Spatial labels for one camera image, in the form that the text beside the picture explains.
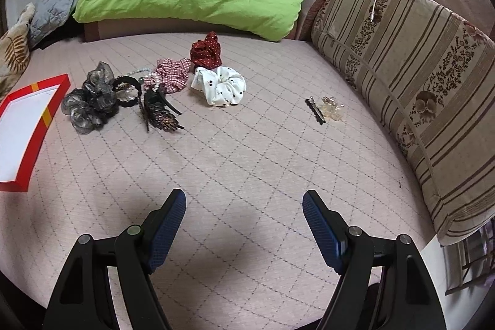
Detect red tray white inside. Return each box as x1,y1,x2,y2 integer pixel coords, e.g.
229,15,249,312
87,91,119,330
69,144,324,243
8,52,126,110
1,74,71,193

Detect black beaded hair clip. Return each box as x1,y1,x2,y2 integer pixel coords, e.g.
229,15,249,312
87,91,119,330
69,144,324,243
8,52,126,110
139,84,184,132

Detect clear small hair clips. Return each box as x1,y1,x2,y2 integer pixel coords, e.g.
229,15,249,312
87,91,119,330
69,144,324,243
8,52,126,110
318,96,345,122

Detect white pearl bracelet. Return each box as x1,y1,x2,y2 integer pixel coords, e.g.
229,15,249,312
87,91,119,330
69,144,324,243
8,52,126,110
127,67,153,84

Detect grey organza scrunchie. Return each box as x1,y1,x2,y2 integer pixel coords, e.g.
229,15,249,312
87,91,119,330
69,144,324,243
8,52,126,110
61,61,119,135

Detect striped floral folded quilt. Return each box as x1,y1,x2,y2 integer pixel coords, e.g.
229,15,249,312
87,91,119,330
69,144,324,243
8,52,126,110
311,0,494,245

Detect white dotted scrunchie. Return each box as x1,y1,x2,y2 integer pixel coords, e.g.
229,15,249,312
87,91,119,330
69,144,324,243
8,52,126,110
191,66,247,107

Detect pink plaid scrunchie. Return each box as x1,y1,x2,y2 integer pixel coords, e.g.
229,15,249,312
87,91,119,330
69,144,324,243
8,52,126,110
144,58,192,94

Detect black bobby pin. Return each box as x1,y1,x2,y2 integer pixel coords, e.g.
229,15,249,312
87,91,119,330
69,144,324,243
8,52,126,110
304,97,325,125

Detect beige leaf pattern pillow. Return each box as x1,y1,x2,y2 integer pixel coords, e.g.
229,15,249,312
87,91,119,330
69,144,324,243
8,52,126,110
0,2,35,101

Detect black hair tie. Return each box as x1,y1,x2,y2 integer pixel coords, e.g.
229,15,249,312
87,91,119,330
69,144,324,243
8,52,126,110
110,75,143,108

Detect dark red dotted scrunchie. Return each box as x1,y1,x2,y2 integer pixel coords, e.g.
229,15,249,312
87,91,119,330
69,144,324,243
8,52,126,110
190,31,222,70

